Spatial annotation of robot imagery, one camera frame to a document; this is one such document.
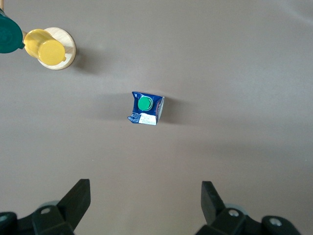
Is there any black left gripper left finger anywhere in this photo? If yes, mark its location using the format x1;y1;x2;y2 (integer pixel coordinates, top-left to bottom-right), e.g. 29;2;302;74
0;178;91;235

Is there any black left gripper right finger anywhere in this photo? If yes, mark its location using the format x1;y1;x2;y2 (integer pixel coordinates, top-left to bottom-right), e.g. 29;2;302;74
195;181;302;235

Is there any blue milk carton green cap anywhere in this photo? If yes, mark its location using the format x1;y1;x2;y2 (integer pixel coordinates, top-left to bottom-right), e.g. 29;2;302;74
127;91;166;127

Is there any yellow plastic cup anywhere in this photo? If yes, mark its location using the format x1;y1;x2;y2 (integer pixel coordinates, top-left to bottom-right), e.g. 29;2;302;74
23;28;67;67

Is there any teal plastic cup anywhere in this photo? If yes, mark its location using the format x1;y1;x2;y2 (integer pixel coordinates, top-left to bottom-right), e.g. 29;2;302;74
0;7;25;55

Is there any wooden mug tree stand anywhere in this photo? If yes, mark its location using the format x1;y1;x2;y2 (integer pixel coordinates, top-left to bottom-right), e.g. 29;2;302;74
22;26;76;71

